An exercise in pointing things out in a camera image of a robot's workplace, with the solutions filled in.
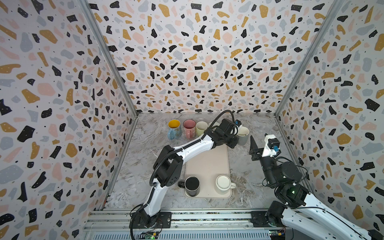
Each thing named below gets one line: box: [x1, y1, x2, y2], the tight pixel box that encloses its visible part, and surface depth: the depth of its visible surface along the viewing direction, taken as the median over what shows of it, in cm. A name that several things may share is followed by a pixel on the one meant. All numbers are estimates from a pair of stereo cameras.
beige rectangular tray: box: [183, 144, 232, 199], surface depth 87 cm
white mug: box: [215, 175, 237, 191], surface depth 80 cm
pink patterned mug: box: [183, 119, 197, 140], surface depth 102 cm
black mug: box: [177, 175, 201, 197], surface depth 78 cm
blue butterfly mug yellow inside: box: [167, 119, 182, 140], surface depth 103 cm
